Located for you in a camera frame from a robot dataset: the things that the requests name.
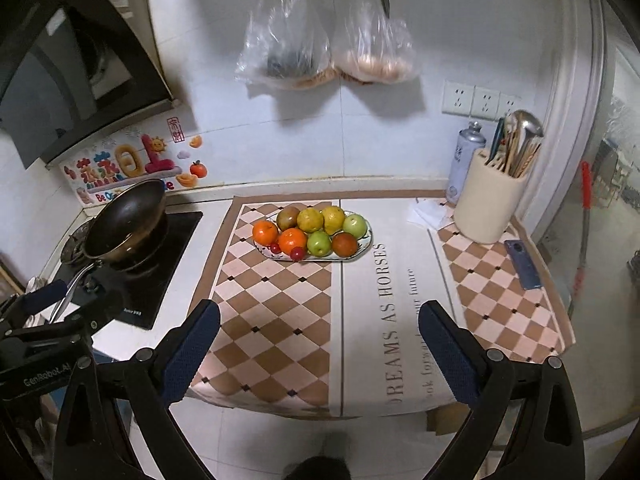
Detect dark orange tangerine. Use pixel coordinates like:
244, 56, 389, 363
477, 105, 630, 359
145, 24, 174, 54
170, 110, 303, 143
252, 220, 279, 246

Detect large orange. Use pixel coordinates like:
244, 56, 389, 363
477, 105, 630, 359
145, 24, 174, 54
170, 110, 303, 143
278, 228, 307, 256

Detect brownish red-green apple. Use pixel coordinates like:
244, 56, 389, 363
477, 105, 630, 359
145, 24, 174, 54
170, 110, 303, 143
277, 206, 300, 231

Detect green apple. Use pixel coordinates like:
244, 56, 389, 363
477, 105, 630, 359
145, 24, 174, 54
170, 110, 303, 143
307, 231, 332, 258
342, 214, 368, 240

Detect small orange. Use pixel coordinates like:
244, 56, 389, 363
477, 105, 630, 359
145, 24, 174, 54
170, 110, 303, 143
332, 232, 359, 258

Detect yellow-green citrus fruit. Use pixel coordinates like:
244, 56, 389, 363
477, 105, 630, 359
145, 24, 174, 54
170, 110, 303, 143
296, 207, 324, 233

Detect large yellow lemon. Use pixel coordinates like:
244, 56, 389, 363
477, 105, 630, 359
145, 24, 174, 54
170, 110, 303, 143
321, 206, 346, 236

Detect black induction cooktop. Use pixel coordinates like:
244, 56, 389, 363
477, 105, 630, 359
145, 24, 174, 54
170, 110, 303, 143
72, 211, 203, 330

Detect blue smartphone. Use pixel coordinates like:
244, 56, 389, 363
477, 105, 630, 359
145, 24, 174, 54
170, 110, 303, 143
503, 240, 542, 290

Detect checkered table mat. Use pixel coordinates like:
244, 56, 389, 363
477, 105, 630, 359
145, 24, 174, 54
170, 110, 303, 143
191, 197, 576, 419

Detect black frying pan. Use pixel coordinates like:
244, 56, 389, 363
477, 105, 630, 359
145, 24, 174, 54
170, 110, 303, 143
49, 179, 166, 324

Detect oval floral ceramic plate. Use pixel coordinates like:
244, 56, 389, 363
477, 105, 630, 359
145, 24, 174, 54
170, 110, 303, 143
250, 205, 373, 263

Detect white tissue paper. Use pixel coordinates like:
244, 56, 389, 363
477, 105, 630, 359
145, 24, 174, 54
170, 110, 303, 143
407, 198, 454, 231

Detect cream utensil holder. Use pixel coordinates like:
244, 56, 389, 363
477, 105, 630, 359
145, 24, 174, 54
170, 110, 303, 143
452, 148, 528, 245

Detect grey spray can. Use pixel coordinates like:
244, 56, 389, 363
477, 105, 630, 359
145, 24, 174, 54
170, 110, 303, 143
446, 122, 486, 204

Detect utensils in holder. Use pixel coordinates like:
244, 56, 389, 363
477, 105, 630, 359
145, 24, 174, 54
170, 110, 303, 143
485, 110, 544, 178

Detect black range hood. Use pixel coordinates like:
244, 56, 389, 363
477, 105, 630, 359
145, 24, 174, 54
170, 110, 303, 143
1, 0, 174, 167

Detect plastic bag with dark contents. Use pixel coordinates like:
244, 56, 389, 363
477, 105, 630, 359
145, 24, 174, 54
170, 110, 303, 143
235, 0, 336, 91

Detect plastic bag with eggs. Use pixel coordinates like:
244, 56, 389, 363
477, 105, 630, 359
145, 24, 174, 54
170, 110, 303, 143
331, 0, 420, 84

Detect colourful wall sticker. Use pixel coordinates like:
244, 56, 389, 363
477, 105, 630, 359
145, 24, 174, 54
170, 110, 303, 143
58, 107, 214, 207

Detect red handled mop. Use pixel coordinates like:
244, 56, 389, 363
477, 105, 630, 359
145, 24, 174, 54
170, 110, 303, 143
567, 160, 592, 318

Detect white wall socket panel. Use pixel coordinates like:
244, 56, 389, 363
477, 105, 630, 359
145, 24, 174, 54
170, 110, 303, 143
440, 81, 521, 120

